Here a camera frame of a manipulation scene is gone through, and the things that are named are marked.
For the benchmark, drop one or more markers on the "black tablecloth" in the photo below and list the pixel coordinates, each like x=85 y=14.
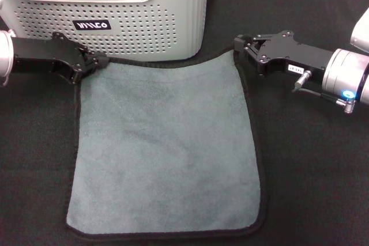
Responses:
x=302 y=171

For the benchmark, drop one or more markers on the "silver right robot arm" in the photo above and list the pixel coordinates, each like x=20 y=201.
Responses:
x=343 y=73

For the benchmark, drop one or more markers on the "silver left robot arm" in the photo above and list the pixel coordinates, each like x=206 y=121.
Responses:
x=4 y=56

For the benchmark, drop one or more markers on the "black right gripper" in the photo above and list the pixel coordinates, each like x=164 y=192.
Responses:
x=291 y=56

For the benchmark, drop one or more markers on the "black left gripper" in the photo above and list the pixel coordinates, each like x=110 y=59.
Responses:
x=43 y=53

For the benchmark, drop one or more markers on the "grey perforated plastic storage box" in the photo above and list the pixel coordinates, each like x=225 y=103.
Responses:
x=129 y=35

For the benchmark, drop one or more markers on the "grey towel with black edge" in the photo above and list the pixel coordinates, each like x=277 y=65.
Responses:
x=164 y=142

